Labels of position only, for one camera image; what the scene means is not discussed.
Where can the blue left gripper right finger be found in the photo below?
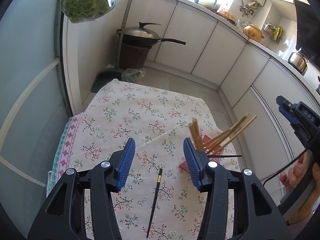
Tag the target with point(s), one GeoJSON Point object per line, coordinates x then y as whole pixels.
{"type": "Point", "coordinates": [196, 161]}

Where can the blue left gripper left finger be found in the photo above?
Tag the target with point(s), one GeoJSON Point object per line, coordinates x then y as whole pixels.
{"type": "Point", "coordinates": [124, 164]}

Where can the black chopstick gold band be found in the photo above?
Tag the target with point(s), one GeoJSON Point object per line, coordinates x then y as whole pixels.
{"type": "Point", "coordinates": [154, 201]}

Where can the wooden chopstick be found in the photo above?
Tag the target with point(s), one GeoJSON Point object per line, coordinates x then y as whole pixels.
{"type": "Point", "coordinates": [197, 135]}
{"type": "Point", "coordinates": [232, 136]}
{"type": "Point", "coordinates": [191, 129]}
{"type": "Point", "coordinates": [216, 140]}
{"type": "Point", "coordinates": [238, 123]}

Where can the person's right hand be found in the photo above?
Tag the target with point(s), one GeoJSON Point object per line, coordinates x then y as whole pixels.
{"type": "Point", "coordinates": [294, 177]}

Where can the large steel stockpot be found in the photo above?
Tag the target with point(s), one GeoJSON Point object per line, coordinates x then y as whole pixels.
{"type": "Point", "coordinates": [318, 87]}

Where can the floral tablecloth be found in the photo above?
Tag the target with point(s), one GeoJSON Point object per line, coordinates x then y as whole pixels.
{"type": "Point", "coordinates": [158, 121]}

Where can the steel pot with lid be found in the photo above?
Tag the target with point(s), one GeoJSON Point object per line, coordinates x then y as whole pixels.
{"type": "Point", "coordinates": [298, 60]}

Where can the clear plastic bag on floor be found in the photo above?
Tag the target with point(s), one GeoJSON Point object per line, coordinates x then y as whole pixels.
{"type": "Point", "coordinates": [133, 75]}

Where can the yellow green snack packets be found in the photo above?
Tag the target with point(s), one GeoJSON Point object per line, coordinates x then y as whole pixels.
{"type": "Point", "coordinates": [274, 32]}

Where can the dark brown bin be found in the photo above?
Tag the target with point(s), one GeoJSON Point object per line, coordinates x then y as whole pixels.
{"type": "Point", "coordinates": [133, 57]}

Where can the yellow ceramic pot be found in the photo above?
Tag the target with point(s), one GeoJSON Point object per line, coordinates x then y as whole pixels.
{"type": "Point", "coordinates": [253, 32]}

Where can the black wok with lid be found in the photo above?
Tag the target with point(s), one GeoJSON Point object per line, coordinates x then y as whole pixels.
{"type": "Point", "coordinates": [143, 37]}

